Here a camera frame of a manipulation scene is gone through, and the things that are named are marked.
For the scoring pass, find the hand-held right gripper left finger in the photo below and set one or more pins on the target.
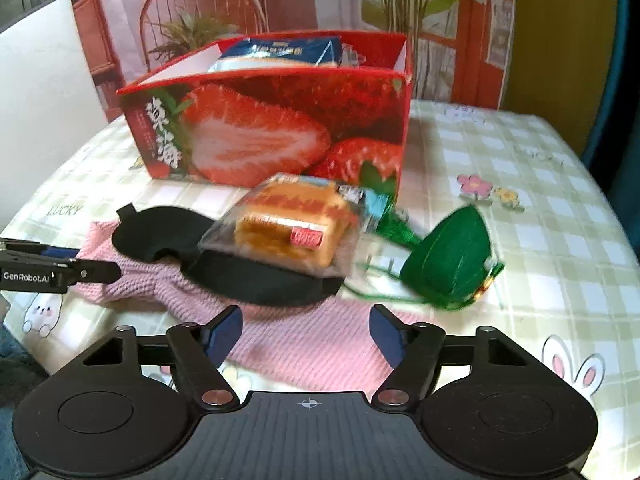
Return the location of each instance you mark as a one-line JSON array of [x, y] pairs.
[[222, 335]]

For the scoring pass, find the black eye mask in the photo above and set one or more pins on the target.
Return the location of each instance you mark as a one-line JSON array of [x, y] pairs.
[[150, 235]]

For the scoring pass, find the green triangular sachet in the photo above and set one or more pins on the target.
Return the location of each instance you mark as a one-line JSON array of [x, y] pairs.
[[450, 260]]

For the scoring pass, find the blue snack packet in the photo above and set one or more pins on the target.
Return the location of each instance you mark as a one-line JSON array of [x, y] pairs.
[[280, 50]]

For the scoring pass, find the bread packet clear wrapper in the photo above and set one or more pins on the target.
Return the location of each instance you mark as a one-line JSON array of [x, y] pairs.
[[280, 230]]

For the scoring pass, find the pink knitted cloth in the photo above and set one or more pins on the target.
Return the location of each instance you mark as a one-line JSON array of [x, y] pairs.
[[310, 340]]

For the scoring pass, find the red strawberry print box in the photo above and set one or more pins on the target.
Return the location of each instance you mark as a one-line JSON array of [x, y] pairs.
[[250, 130]]

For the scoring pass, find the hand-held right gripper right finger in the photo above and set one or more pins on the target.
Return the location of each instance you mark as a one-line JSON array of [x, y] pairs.
[[387, 335]]

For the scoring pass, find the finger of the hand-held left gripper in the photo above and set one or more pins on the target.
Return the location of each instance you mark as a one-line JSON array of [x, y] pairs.
[[60, 250], [95, 271]]

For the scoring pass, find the green checked tablecloth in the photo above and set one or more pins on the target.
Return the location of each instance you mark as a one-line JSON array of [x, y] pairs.
[[550, 185]]

